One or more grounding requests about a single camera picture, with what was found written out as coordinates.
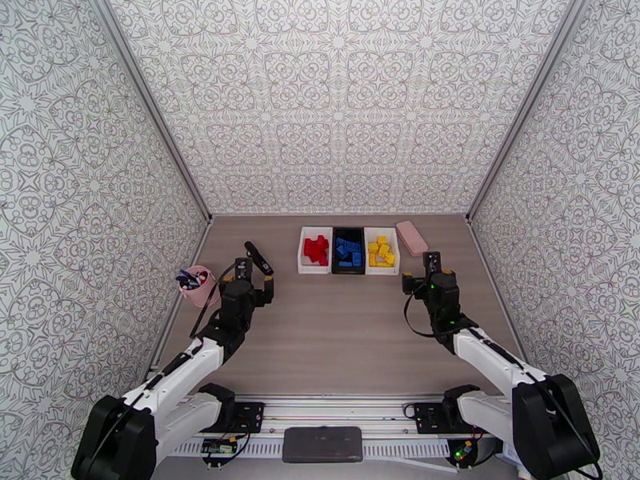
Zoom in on white slotted cable duct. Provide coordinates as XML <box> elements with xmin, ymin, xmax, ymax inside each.
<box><xmin>170</xmin><ymin>438</ymin><xmax>451</xmax><ymax>458</ymax></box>

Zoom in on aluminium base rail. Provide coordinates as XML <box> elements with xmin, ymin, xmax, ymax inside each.
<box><xmin>112</xmin><ymin>393</ymin><xmax>571</xmax><ymax>440</ymax></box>

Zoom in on pink case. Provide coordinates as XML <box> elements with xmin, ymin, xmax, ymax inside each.
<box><xmin>394</xmin><ymin>221</ymin><xmax>430</xmax><ymax>258</ymax></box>

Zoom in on black plastic bin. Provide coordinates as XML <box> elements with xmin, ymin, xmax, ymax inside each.
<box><xmin>331</xmin><ymin>226</ymin><xmax>366</xmax><ymax>276</ymax></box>

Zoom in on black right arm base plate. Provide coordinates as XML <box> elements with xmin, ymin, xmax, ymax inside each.
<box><xmin>414</xmin><ymin>402</ymin><xmax>494</xmax><ymax>434</ymax></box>

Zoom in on white plastic bin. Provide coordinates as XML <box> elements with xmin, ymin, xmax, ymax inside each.
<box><xmin>364</xmin><ymin>226</ymin><xmax>400</xmax><ymax>276</ymax></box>
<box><xmin>298</xmin><ymin>226</ymin><xmax>334</xmax><ymax>276</ymax></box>

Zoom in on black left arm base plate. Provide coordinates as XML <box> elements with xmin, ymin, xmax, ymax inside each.
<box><xmin>185</xmin><ymin>402</ymin><xmax>265</xmax><ymax>434</ymax></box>

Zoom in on aluminium table side rail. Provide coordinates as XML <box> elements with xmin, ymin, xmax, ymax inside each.
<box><xmin>467</xmin><ymin>217</ymin><xmax>531</xmax><ymax>374</ymax></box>
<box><xmin>149</xmin><ymin>217</ymin><xmax>214</xmax><ymax>370</ymax></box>

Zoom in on small circuit board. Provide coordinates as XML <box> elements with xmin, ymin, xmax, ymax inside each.
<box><xmin>447</xmin><ymin>439</ymin><xmax>478</xmax><ymax>467</ymax></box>
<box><xmin>201</xmin><ymin>439</ymin><xmax>236</xmax><ymax>457</ymax></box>

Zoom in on dark grey pad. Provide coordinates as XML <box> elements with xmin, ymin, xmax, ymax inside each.
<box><xmin>282</xmin><ymin>426</ymin><xmax>363</xmax><ymax>464</ymax></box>

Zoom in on pink pen cup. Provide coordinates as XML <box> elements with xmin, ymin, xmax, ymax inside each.
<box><xmin>178</xmin><ymin>265</ymin><xmax>222</xmax><ymax>309</ymax></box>

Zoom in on aluminium frame post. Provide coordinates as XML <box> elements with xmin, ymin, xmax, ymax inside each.
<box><xmin>465</xmin><ymin>0</ymin><xmax>594</xmax><ymax>225</ymax></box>
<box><xmin>85</xmin><ymin>0</ymin><xmax>214</xmax><ymax>225</ymax></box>

